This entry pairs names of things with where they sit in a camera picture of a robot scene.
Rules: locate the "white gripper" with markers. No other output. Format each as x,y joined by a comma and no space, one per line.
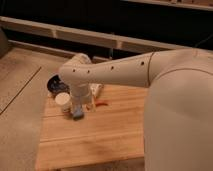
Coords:
80,95

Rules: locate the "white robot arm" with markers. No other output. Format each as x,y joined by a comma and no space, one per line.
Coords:
178,111

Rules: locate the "dark ceramic bowl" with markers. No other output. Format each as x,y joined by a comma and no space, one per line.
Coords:
55,85

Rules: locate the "white cup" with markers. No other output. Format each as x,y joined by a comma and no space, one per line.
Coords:
63,100

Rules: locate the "red chili pepper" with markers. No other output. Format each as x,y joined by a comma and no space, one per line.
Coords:
96,104

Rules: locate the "wooden table board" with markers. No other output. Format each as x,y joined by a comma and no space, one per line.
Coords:
110,133

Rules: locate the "white wall rail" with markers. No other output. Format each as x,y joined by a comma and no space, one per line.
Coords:
84,36

